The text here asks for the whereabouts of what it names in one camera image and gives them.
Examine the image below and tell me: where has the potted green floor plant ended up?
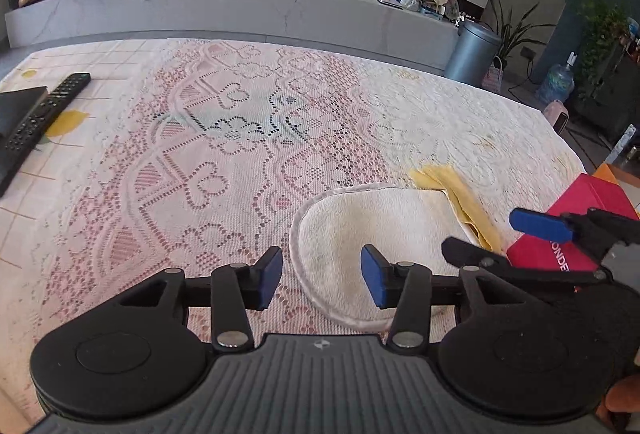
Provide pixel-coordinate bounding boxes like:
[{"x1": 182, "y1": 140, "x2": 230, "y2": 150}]
[{"x1": 480, "y1": 0, "x2": 555, "y2": 69}]

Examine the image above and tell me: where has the grey marble tv bench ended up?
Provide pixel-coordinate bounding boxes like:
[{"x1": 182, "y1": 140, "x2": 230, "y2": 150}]
[{"x1": 4, "y1": 0, "x2": 458, "y2": 71}]

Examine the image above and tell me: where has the pink small heater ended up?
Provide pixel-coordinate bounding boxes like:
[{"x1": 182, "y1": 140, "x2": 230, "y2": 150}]
[{"x1": 542, "y1": 99, "x2": 570, "y2": 134}]

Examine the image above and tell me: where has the round white cloth pad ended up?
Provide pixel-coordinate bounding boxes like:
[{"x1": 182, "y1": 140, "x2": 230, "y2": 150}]
[{"x1": 288, "y1": 184, "x2": 477, "y2": 331}]

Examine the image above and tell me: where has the orange cardboard box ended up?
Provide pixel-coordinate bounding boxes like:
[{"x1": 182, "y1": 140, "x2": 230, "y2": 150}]
[{"x1": 592, "y1": 163, "x2": 640, "y2": 220}]

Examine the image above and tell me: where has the blue water bottle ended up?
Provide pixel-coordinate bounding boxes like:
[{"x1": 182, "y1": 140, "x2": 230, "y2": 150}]
[{"x1": 536, "y1": 52, "x2": 577, "y2": 105}]

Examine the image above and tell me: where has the black remote control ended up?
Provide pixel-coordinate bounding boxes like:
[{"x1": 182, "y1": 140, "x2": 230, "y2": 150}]
[{"x1": 18, "y1": 73, "x2": 91, "y2": 150}]

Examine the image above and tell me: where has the grey metal trash bin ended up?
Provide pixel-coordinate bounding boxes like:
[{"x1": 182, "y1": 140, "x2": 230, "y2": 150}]
[{"x1": 444, "y1": 20, "x2": 502, "y2": 87}]

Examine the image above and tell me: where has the pink checkered basket bag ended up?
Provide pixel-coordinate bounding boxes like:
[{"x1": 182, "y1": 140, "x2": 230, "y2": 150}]
[{"x1": 482, "y1": 56, "x2": 503, "y2": 94}]

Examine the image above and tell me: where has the person's right hand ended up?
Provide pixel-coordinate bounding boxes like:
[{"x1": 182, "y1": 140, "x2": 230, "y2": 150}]
[{"x1": 596, "y1": 374, "x2": 640, "y2": 433}]

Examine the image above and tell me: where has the dark cabinet with plants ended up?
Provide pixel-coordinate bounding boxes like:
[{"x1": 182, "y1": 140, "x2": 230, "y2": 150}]
[{"x1": 570, "y1": 1, "x2": 639, "y2": 142}]

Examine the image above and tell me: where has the pink red box lid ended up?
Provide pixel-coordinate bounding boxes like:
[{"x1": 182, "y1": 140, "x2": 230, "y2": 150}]
[{"x1": 506, "y1": 174, "x2": 639, "y2": 272}]

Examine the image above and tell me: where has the yellow cloth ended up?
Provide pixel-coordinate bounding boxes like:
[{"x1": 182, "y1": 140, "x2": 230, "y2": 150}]
[{"x1": 409, "y1": 164, "x2": 502, "y2": 253}]

